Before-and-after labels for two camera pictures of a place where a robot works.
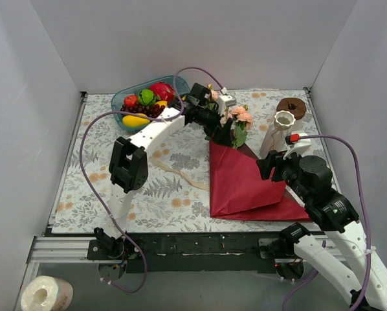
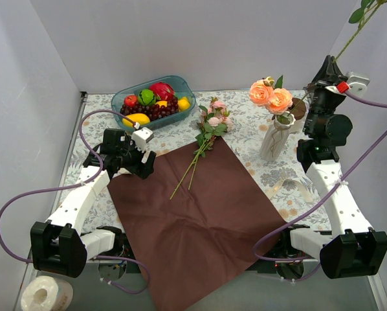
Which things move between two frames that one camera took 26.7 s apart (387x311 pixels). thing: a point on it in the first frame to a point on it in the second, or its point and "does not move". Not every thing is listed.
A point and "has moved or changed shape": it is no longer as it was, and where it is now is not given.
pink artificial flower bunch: (240, 115) to (213, 122)
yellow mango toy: (130, 120) does not move
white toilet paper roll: (47, 293) does not move
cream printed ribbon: (193, 183) to (278, 186)
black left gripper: (217, 130) to (142, 161)
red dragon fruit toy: (162, 91) does not move
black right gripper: (268, 165) to (325, 84)
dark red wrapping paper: (238, 191) has moved or changed shape
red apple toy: (131, 100) does not move
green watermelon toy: (146, 97) does not move
